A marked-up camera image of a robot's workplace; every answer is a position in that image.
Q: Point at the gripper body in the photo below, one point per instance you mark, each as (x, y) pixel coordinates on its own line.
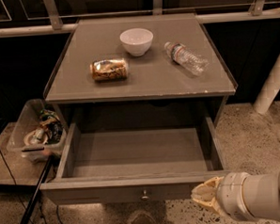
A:
(233, 194)

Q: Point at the grey top drawer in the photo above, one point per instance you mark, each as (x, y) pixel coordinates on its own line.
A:
(111, 159)

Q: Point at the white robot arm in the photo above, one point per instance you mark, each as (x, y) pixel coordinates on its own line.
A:
(241, 196)

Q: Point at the metal top drawer knob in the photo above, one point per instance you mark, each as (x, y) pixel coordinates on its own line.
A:
(145, 196)

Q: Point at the clear plastic water bottle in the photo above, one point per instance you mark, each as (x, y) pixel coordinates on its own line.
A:
(186, 58)

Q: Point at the grey wooden nightstand cabinet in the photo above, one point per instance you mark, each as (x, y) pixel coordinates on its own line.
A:
(152, 76)

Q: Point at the gold crushed soda can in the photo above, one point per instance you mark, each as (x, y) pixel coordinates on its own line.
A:
(109, 69)

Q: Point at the white ceramic bowl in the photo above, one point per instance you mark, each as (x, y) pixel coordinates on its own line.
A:
(136, 41)

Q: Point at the clear plastic storage bin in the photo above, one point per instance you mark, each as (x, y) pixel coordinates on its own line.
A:
(38, 132)

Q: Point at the black metal stand leg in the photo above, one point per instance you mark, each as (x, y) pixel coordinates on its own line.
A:
(35, 192)

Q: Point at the white cylindrical post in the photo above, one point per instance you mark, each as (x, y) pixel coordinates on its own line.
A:
(269, 90)

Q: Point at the metal window railing frame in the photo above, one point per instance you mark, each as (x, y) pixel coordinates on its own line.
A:
(33, 17)

